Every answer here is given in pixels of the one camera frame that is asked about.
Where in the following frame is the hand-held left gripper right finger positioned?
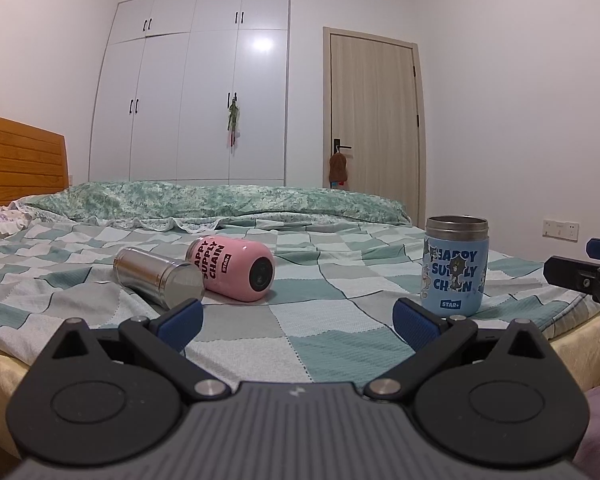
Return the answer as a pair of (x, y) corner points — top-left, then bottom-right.
(364, 298), (557, 404)

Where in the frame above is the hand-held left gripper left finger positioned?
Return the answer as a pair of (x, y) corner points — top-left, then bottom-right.
(30, 298), (232, 404)

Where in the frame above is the stainless steel cup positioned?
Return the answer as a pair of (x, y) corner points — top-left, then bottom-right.
(113, 247), (205, 311)

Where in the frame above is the pink cup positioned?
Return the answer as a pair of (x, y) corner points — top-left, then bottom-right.
(185, 235), (276, 303)

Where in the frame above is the blue cartoon print cup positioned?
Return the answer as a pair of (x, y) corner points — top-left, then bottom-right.
(420, 216), (490, 317)

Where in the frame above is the checkered bed sheet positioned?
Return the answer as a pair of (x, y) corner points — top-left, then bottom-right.
(0, 212), (600, 387)

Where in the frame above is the green floral quilt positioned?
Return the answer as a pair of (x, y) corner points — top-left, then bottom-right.
(17, 181), (412, 234)

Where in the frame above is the brown hanging bag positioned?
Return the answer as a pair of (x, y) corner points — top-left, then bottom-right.
(328, 152), (350, 191)

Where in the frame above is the light wooden door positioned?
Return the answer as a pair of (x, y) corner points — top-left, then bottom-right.
(323, 26), (427, 226)

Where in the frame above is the purple floral pillow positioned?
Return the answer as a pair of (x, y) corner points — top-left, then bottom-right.
(0, 209), (34, 239)

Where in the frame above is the green hanging ornament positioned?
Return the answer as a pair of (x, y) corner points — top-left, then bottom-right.
(226, 94), (241, 149)

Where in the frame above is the wooden headboard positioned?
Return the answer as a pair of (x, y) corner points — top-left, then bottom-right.
(0, 112), (69, 214)

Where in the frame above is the white wardrobe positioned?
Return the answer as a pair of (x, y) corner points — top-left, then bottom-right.
(89, 0), (291, 189)

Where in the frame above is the white wall socket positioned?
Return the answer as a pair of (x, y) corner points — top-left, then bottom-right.
(542, 218), (580, 242)

